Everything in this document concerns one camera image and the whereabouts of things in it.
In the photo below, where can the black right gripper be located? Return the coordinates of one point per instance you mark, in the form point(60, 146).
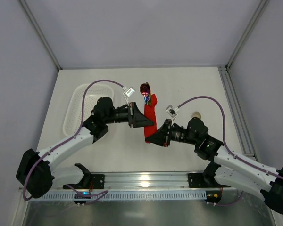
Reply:
point(167, 133)

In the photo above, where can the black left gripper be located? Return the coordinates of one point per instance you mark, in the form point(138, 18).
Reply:
point(132, 115)

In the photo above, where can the red paper napkin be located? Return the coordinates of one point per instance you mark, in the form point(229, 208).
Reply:
point(149, 112)

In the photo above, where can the iridescent rainbow fork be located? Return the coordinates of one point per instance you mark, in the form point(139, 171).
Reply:
point(147, 99)

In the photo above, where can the iridescent rainbow spoon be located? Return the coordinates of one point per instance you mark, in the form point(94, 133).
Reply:
point(142, 88)

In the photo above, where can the gold knife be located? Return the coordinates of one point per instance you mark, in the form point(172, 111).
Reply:
point(148, 91)

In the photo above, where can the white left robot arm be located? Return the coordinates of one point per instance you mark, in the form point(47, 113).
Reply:
point(38, 171)

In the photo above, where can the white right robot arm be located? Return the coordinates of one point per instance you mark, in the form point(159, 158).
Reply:
point(215, 151)

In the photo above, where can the beige oblong utensil tray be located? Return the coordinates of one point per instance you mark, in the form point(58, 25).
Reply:
point(196, 115)

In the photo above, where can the white perforated plastic basket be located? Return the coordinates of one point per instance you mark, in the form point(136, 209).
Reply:
point(73, 115)

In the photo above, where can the right black connector box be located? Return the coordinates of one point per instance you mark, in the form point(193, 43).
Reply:
point(213, 197)

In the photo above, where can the black connector box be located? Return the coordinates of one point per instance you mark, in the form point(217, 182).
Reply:
point(213, 197)
point(80, 198)

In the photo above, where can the left black connector box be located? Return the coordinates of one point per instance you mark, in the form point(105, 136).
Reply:
point(80, 198)

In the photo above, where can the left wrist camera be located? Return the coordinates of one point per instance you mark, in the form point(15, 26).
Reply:
point(127, 92)

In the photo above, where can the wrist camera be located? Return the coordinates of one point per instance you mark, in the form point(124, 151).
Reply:
point(172, 111)
point(127, 92)

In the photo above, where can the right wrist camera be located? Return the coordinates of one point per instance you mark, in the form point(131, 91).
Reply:
point(172, 111)

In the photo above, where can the white slotted cable duct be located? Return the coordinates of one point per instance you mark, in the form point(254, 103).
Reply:
point(127, 196)

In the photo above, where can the aluminium front rail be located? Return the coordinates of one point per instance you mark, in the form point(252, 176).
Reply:
point(155, 180)

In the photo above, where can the aluminium rail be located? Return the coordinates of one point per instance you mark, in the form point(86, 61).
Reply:
point(155, 180)
point(242, 130)

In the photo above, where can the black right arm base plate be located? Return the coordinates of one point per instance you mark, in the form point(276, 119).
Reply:
point(203, 180)

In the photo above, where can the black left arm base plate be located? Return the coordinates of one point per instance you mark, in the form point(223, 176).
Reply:
point(94, 181)

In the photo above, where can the aluminium right side rail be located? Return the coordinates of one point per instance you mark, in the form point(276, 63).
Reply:
point(242, 130)

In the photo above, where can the left aluminium frame post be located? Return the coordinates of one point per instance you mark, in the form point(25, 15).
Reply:
point(32, 20)

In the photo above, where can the aluminium frame post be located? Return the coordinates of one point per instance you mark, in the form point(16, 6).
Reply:
point(32, 20)
point(247, 31)

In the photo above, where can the right aluminium frame post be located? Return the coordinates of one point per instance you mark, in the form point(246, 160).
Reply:
point(247, 31)

